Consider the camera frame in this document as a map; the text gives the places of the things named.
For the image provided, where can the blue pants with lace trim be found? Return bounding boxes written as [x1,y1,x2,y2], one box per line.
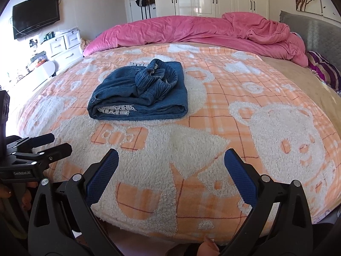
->
[87,59,188,120]

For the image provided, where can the beige bed sheet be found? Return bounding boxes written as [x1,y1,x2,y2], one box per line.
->
[262,56,341,130]

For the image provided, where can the orange plaid bear blanket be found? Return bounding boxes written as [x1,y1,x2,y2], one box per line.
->
[16,43,341,243]

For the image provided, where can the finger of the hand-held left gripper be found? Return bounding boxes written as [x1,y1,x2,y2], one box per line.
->
[13,143,73,170]
[6,133,55,153]

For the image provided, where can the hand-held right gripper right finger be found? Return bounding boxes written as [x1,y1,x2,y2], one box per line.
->
[224,149,313,256]

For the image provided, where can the grey quilted headboard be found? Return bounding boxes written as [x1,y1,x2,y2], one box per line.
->
[279,11,341,68]

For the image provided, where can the white dresser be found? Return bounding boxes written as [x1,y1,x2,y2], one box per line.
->
[51,47,84,73]

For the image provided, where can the pink duvet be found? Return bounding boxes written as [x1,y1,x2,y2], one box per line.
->
[83,12,309,67]

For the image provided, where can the white low cabinet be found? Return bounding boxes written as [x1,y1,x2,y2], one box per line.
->
[0,60,57,94]

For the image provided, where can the person's left hand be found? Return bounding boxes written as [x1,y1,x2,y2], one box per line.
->
[0,181,39,211]

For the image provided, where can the white door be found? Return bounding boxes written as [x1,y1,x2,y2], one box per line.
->
[125,0,158,23]

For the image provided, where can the purple striped pillow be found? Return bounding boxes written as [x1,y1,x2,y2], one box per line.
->
[306,51,341,92]

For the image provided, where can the black television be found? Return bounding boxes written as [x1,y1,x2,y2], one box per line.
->
[12,0,60,40]

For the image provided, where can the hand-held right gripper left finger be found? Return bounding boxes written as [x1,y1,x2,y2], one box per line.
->
[28,149,119,256]

